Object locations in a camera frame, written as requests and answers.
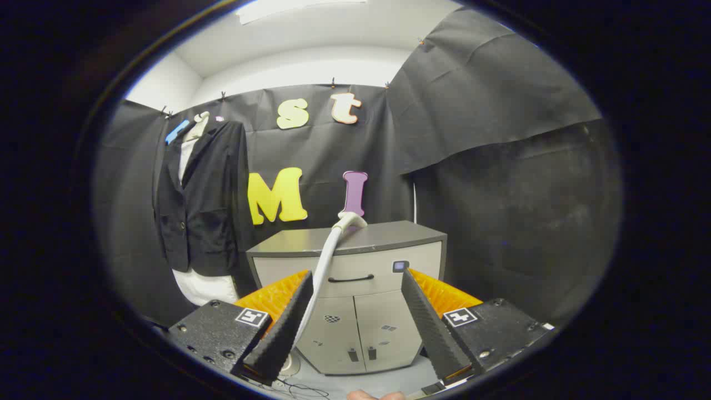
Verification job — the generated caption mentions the cream clothes hanger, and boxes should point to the cream clothes hanger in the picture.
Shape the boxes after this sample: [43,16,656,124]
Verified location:
[183,111,211,142]

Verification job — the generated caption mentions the black floor cables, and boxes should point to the black floor cables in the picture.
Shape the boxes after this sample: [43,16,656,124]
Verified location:
[244,375,331,399]

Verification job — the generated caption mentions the black suit jacket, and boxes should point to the black suit jacket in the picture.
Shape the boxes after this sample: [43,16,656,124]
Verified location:
[154,119,256,278]

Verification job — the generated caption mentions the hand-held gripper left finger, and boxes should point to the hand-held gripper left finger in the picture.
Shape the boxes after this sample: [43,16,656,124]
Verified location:
[167,269,314,387]

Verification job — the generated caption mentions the ceiling light panel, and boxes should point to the ceiling light panel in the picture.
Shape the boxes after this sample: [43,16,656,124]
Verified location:
[236,0,367,26]

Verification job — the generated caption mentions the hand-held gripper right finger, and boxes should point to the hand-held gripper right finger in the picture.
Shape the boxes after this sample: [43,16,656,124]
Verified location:
[401,268,556,384]

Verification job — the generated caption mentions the black backdrop cloth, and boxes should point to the black backdrop cloth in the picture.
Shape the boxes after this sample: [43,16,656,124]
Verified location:
[92,7,623,328]

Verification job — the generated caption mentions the grey cabinet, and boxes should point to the grey cabinet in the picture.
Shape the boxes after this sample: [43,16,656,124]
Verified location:
[246,221,448,376]

